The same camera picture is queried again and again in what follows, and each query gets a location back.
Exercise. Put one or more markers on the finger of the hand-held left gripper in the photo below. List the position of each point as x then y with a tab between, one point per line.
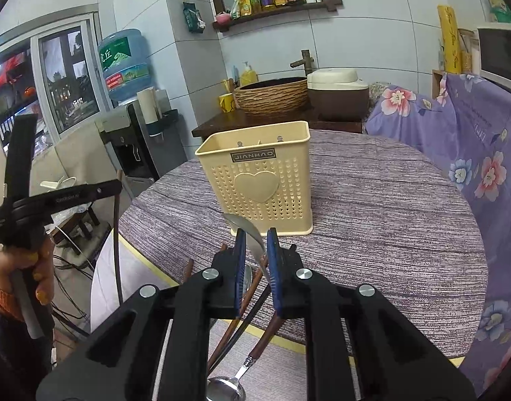
21	154
71	196

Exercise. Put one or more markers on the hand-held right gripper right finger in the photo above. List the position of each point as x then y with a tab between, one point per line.
274	259

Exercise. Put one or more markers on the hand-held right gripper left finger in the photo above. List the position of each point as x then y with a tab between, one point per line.
240	259

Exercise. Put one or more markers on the brown wooden chopstick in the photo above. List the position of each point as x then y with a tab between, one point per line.
228	330
223	249
189	269

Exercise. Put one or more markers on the cream perforated utensil holder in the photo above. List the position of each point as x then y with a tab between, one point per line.
280	183

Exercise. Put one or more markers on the person's left forearm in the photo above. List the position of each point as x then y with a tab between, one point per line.
2	300

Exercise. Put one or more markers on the person's left hand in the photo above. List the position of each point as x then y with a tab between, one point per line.
42	267

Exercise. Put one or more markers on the small wooden stool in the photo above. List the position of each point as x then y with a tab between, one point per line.
82	227

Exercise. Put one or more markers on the dark chopstick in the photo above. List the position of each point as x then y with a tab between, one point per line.
243	325

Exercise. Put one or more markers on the water dispenser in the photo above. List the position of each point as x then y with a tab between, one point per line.
126	142

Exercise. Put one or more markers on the window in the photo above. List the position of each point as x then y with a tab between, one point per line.
59	79

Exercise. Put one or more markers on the stack of paper cups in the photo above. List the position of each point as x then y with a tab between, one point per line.
149	104

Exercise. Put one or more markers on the blue water jug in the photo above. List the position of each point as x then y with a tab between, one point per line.
123	62

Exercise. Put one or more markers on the yellow mug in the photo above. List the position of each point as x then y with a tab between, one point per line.
226	103

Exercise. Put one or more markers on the wicker wash basin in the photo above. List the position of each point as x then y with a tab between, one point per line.
272	96

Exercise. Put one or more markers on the white brown rice cooker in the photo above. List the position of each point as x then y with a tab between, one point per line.
339	96

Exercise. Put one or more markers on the yellow soap bottle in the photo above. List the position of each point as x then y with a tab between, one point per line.
249	76

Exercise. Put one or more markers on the bronze faucet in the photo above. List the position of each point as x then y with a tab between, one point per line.
307	60

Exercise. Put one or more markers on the green hanging packet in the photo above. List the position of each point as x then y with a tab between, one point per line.
193	19

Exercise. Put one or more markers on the purple floral blanket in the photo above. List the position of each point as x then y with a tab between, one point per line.
468	133

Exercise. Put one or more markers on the pink bowl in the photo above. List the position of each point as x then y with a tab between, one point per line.
222	18

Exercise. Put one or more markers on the wooden box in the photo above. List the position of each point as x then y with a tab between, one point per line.
437	85

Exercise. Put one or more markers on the yellow roll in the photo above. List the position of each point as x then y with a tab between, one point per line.
449	37

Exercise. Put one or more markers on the white microwave oven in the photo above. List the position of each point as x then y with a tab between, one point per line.
499	54

